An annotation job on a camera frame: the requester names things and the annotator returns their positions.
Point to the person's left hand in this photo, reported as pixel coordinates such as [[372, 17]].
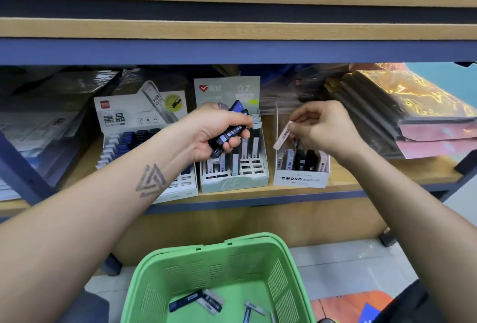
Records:
[[209, 129]]

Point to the person's right hand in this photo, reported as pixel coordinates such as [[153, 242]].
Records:
[[328, 129]]

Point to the pale green display box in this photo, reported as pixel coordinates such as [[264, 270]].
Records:
[[223, 88]]

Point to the clear plastic display box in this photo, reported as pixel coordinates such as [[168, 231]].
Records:
[[302, 179]]

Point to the white display box red label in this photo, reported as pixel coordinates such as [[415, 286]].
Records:
[[123, 114]]

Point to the green plastic basket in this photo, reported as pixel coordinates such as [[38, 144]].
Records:
[[156, 282]]

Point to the pile of lead cases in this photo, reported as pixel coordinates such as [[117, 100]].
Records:
[[197, 300]]

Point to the person's left forearm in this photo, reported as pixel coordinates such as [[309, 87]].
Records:
[[74, 248]]

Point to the person's right forearm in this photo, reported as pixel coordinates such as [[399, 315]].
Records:
[[425, 229]]

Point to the dark plastic-wrapped packs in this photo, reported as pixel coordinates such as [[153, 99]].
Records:
[[417, 106]]

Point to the stack of wrapped paper packs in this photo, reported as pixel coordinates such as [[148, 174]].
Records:
[[37, 132]]

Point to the colourful printed mat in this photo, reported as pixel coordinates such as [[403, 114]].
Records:
[[350, 308]]

